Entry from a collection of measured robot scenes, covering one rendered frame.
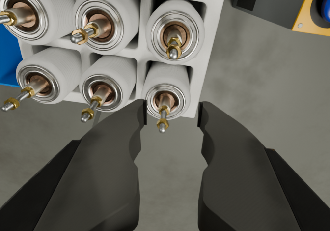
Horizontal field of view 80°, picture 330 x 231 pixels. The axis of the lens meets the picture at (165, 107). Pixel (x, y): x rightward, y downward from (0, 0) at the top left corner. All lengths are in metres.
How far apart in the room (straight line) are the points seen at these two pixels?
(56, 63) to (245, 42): 0.47
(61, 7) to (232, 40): 0.42
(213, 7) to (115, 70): 0.21
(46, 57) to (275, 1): 0.39
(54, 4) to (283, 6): 0.33
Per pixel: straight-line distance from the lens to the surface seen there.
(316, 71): 0.74
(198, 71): 0.42
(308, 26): 0.31
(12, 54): 0.72
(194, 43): 0.33
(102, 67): 0.38
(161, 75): 0.37
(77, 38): 0.27
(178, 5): 0.33
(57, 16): 0.38
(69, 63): 0.45
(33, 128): 0.91
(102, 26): 0.33
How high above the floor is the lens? 0.57
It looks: 59 degrees down
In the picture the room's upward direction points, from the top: 174 degrees counter-clockwise
